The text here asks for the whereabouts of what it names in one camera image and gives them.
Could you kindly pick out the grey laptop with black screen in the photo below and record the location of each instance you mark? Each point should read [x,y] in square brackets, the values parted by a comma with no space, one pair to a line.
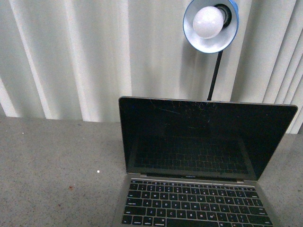
[197,163]

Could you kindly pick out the white curtain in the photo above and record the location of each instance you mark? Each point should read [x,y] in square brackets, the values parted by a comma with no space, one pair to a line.
[73,59]

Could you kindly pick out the blue gooseneck desk lamp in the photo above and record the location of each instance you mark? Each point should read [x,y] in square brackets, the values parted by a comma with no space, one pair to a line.
[210,26]

